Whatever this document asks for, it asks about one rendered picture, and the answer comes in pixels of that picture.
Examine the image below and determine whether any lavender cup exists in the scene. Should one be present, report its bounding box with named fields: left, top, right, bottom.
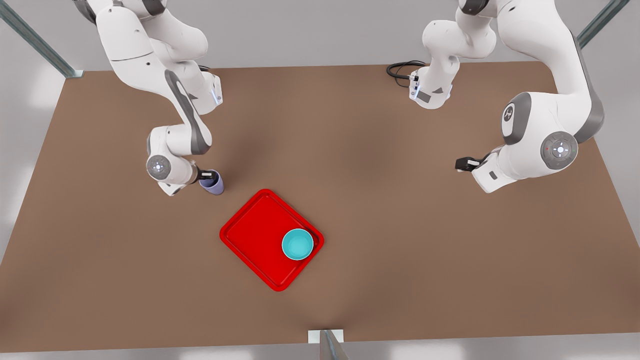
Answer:
left=199, top=170, right=225, bottom=196

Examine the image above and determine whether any teal bowl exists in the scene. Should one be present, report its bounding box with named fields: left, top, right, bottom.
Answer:
left=281, top=228, right=315, bottom=261

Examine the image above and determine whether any red tray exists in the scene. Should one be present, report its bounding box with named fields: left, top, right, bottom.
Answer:
left=219, top=188, right=325, bottom=292

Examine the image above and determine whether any black cable loop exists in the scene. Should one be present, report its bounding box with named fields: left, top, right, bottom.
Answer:
left=386, top=60, right=427, bottom=89

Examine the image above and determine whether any silver frame post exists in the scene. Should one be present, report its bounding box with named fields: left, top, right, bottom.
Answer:
left=307, top=329, right=350, bottom=360
left=576, top=0, right=632, bottom=49
left=0, top=0, right=84, bottom=79

